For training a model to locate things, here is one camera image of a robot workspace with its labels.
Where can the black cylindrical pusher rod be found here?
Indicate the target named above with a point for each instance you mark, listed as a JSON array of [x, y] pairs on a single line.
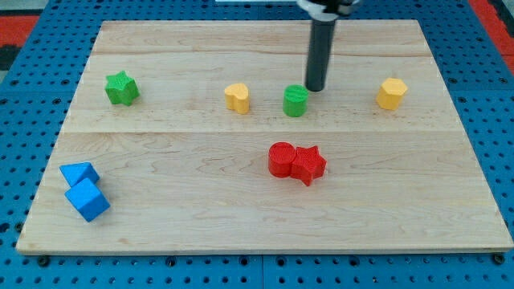
[[319, 51]]

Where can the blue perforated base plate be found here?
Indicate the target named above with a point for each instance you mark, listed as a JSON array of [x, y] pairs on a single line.
[[39, 86]]

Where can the light wooden board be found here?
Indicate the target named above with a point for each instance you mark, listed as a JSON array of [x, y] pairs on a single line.
[[185, 175]]

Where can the green cylinder block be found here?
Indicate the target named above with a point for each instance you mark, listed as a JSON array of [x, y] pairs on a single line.
[[295, 100]]

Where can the red cylinder block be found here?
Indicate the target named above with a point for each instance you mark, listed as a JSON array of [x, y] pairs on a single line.
[[280, 158]]

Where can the red star block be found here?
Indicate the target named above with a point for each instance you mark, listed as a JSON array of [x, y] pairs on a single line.
[[308, 164]]

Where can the blue cube block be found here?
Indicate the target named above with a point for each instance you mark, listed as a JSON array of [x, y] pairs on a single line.
[[87, 199]]

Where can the yellow hexagon block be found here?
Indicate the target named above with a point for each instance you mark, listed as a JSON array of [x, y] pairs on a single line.
[[391, 93]]

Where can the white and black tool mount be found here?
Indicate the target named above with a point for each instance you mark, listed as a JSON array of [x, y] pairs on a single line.
[[328, 10]]

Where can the yellow heart block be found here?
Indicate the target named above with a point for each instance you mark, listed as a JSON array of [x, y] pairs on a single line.
[[237, 97]]

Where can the green star block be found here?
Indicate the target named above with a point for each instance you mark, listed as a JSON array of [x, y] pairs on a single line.
[[121, 88]]

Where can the blue triangle block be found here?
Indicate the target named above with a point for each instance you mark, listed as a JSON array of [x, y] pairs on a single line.
[[75, 173]]

